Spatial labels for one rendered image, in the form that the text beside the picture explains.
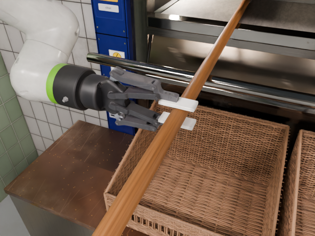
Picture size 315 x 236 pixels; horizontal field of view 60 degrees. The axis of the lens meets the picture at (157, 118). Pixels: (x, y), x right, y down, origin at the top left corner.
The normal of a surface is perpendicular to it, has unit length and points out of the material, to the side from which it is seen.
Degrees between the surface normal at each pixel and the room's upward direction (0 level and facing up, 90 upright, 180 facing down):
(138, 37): 90
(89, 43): 90
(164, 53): 70
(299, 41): 90
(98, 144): 0
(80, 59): 90
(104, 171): 0
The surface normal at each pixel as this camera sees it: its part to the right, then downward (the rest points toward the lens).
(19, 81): -0.22, 0.25
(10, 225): 0.00, -0.80
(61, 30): 0.54, 0.14
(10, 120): 0.92, 0.24
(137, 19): -0.40, 0.55
